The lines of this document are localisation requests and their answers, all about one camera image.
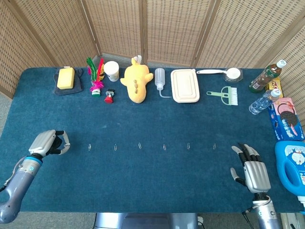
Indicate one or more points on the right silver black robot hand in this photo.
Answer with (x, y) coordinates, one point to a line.
(256, 174)

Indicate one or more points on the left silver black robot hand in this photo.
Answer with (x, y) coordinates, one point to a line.
(43, 142)

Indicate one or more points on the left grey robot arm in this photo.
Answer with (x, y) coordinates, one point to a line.
(16, 181)

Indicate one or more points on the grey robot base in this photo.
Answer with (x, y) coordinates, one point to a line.
(147, 220)

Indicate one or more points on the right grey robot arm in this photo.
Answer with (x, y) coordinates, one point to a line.
(268, 215)

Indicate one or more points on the blue detergent jug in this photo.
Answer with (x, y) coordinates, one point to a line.
(291, 167)

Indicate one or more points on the blue pink cookie box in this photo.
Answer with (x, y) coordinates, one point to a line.
(286, 121)

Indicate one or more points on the yellow sponge block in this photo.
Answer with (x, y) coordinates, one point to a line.
(66, 78)

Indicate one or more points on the dark grey cloth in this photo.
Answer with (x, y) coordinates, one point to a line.
(79, 83)

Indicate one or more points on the clear water bottle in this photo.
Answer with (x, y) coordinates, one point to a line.
(261, 103)

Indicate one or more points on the colourful feather shuttlecock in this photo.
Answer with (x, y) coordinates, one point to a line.
(96, 90)

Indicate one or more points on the red round stamp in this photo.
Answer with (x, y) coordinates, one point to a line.
(109, 98)

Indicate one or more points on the yellow snack box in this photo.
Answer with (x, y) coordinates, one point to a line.
(275, 84)

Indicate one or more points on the green tea bottle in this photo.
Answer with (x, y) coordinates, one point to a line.
(264, 77)

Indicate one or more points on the clear glass dish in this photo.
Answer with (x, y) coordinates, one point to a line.
(240, 77)

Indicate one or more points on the white paper cup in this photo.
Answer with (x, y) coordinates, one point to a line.
(111, 71)

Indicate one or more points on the white plastic ladle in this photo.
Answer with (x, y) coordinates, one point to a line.
(232, 72)

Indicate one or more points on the blue carpet table cover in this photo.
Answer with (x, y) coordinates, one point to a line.
(152, 119)

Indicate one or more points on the yellow plush toy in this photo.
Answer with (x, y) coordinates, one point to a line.
(137, 81)

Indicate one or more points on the beige lidded lunch box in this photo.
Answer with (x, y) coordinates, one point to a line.
(185, 86)

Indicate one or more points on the clear plastic wash bottle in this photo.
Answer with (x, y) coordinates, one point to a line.
(159, 78)

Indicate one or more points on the woven bamboo folding screen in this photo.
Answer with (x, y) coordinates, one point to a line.
(166, 28)

